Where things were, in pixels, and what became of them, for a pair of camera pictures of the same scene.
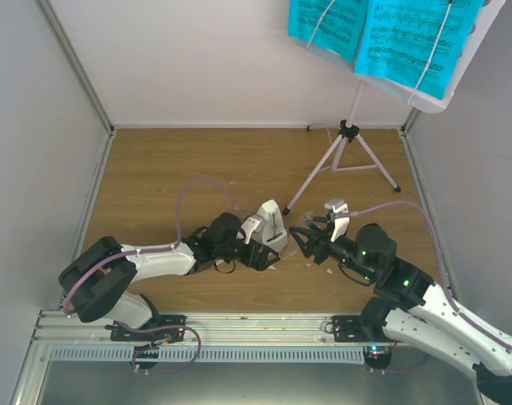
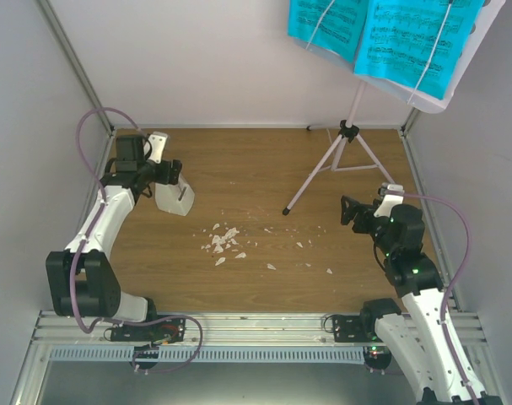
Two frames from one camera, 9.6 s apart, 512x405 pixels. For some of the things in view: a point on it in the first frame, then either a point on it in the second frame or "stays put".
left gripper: x=260 y=264 → x=167 y=176
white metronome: x=273 y=232 → x=176 y=198
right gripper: x=319 y=243 → x=354 y=207
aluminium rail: x=57 y=329 stays put
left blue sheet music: x=334 y=24 stays put
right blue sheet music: x=421 y=45 stays put
